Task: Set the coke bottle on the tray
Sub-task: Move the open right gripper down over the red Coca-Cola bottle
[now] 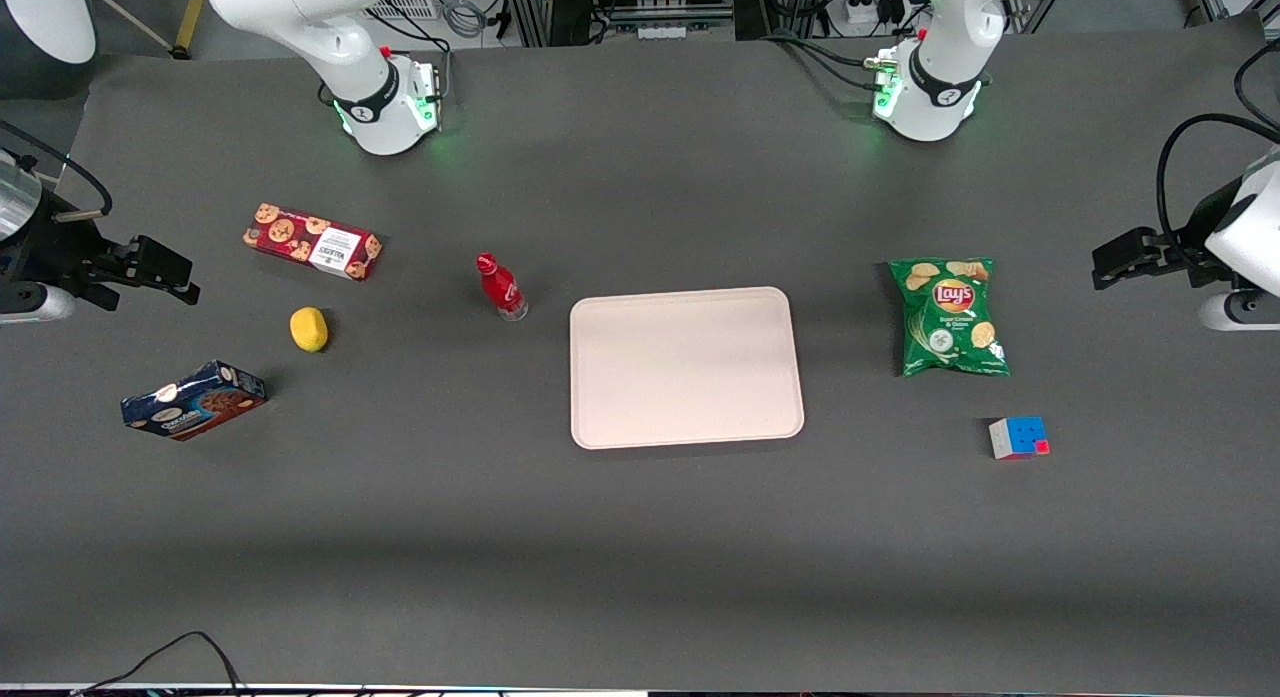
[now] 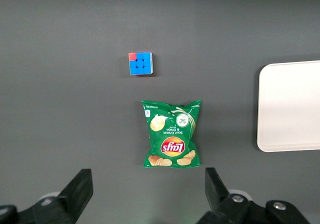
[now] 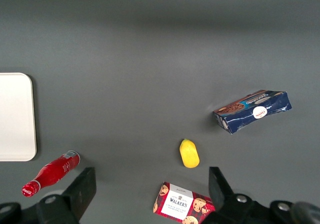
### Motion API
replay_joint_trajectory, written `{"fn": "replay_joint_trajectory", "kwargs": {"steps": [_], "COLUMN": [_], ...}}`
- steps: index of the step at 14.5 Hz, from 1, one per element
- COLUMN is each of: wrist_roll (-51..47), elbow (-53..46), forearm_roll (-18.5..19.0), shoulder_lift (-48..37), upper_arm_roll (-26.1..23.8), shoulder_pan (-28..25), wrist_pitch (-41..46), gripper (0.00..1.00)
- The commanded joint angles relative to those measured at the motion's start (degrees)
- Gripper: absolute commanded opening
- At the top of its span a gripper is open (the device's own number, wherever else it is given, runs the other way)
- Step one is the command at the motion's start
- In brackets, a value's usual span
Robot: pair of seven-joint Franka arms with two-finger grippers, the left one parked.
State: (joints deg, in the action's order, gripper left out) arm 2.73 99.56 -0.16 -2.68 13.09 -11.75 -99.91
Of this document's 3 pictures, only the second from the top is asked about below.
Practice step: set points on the blue Rubik's cube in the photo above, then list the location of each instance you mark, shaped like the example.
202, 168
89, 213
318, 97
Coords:
140, 65

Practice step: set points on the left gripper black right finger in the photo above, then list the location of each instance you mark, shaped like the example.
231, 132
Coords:
220, 204

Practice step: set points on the green Lay's chips bag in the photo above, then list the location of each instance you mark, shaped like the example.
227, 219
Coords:
171, 136

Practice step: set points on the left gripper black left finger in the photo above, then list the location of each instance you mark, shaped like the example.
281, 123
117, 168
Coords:
72, 196

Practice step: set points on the cream plastic tray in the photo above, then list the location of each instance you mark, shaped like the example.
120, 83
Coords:
290, 106

